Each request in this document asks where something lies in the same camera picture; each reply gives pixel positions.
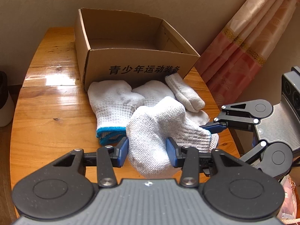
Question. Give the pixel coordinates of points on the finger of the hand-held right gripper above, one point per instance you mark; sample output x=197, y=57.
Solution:
x=254, y=152
x=214, y=126

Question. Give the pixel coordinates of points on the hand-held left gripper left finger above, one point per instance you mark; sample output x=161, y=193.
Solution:
x=122, y=153

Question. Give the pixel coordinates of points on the pink cloth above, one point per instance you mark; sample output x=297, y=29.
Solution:
x=291, y=199

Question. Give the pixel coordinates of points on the white knit glove blue cuff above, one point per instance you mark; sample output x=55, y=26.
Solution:
x=152, y=136
x=152, y=92
x=112, y=105

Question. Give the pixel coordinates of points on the rolled white knit glove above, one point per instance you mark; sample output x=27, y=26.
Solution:
x=185, y=93

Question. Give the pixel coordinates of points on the pink patterned curtain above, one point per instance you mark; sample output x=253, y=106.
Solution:
x=248, y=46

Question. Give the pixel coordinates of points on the white trash bin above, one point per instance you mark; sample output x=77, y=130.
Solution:
x=7, y=114

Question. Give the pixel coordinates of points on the brown cardboard box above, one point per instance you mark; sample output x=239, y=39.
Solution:
x=131, y=51

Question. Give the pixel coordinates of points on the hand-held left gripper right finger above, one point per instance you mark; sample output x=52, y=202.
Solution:
x=171, y=153

